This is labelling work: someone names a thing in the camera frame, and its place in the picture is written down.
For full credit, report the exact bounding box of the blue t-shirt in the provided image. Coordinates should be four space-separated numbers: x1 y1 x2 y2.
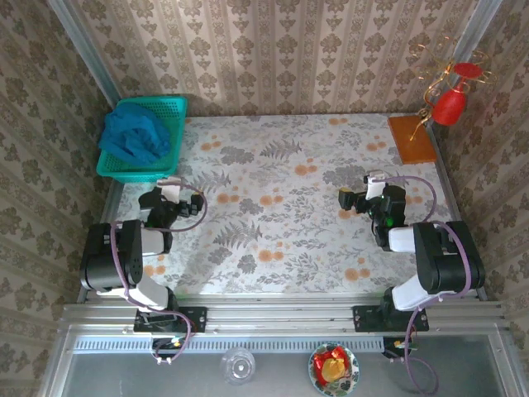
98 102 173 165

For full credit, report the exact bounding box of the clear glass cup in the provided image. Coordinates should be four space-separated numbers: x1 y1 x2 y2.
220 347 256 386

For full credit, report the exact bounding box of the yellow wrapped candy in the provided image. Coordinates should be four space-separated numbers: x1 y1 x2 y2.
322 357 346 382

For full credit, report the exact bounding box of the floral tablecloth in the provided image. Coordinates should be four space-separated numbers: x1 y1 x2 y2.
97 114 476 295

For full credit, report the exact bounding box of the orange wooden board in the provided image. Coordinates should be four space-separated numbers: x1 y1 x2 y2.
387 115 438 165

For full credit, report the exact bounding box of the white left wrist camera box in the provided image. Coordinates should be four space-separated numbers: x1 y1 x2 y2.
158 176 183 203

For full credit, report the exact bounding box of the red wrapped candy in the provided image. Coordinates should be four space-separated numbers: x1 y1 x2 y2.
313 346 347 373

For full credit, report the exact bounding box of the teal plastic basket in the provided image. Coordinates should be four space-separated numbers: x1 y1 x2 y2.
96 96 189 184

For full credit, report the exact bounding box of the red wine glass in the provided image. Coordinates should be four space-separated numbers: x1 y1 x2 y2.
431 61 485 127

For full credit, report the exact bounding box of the small black controller board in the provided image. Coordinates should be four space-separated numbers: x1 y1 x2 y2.
382 337 419 359
150 337 186 359

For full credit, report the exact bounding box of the grey slotted cable duct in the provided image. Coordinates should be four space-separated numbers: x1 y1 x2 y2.
74 335 385 353

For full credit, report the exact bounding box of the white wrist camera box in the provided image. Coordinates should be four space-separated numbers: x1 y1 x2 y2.
158 176 183 203
363 173 390 200

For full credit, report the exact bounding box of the gold wire stand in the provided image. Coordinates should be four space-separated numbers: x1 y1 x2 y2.
408 35 499 141

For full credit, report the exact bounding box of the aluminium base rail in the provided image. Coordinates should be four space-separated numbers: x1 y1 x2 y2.
61 294 508 334

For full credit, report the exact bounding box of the patterned bowl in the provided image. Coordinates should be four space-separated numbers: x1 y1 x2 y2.
308 342 360 397

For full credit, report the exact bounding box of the aluminium corner post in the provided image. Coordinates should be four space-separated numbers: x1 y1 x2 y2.
47 0 122 109
452 0 503 67

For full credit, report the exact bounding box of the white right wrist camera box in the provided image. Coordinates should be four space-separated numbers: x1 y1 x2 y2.
363 173 390 200

